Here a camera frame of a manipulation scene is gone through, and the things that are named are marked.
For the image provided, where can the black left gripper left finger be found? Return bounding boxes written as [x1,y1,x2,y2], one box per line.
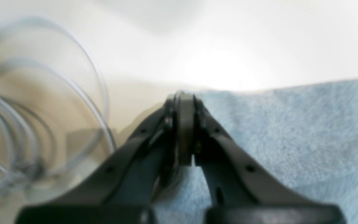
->
[16,92,195,224]

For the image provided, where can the white coiled cable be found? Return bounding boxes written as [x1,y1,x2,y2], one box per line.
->
[0,17,117,198]

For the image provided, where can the grey t-shirt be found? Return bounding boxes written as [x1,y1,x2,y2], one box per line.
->
[154,76,358,224]

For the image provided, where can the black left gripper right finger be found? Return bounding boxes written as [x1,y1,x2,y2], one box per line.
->
[194,96,346,224]

